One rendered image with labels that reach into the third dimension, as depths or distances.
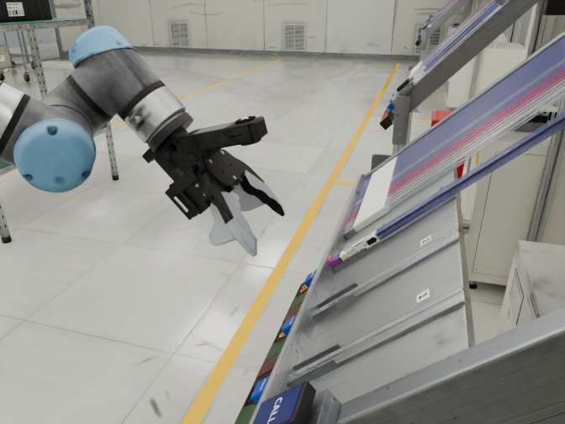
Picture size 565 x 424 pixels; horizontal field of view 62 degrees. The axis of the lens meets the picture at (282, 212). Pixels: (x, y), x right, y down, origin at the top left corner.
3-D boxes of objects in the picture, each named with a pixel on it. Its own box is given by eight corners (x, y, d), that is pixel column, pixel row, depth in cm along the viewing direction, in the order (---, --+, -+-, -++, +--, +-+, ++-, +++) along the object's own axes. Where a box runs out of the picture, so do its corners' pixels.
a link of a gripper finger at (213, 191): (240, 225, 63) (216, 172, 66) (249, 219, 62) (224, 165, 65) (215, 225, 59) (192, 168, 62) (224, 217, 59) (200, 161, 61)
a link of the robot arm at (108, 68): (72, 69, 67) (118, 29, 67) (126, 129, 68) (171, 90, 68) (51, 55, 59) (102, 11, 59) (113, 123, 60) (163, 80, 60)
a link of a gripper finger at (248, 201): (261, 216, 77) (217, 190, 71) (287, 197, 74) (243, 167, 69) (262, 231, 74) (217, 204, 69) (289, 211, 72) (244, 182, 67)
